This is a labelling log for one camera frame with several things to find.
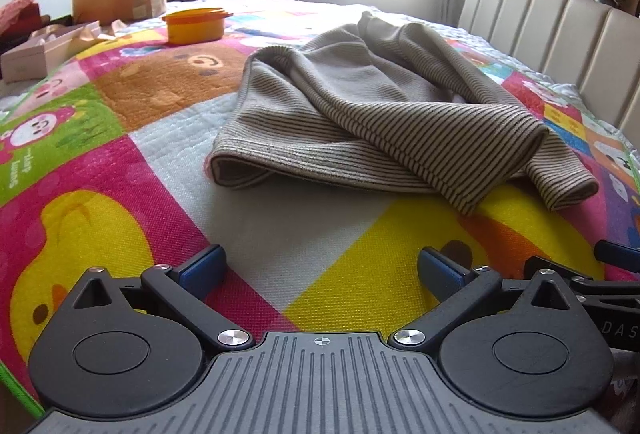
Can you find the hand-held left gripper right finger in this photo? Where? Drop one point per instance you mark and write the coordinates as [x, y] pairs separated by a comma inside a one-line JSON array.
[[442, 271]]

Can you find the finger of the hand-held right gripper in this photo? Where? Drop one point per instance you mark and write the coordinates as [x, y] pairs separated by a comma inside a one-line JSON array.
[[590, 288], [617, 256]]

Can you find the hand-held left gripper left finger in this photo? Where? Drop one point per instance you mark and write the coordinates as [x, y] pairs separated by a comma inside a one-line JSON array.
[[202, 266]]

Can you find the beige striped knit garment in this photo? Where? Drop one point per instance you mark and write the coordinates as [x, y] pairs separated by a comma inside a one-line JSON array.
[[375, 114]]

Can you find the colourful cartoon play mat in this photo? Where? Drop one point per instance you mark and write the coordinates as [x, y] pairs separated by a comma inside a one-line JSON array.
[[150, 84]]

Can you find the beige padded headboard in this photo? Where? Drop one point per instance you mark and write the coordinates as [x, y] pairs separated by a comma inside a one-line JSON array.
[[550, 29]]

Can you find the orange yellow round container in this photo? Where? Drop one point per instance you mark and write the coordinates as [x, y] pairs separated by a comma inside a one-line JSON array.
[[192, 29]]

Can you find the beige wrapping paper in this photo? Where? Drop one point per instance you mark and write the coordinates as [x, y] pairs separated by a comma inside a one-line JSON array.
[[90, 31]]

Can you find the dark cloth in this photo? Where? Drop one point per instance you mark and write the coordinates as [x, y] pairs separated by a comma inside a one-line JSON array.
[[62, 20]]

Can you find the red crumpled cloth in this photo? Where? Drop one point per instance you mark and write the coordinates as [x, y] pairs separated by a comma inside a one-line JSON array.
[[20, 11]]

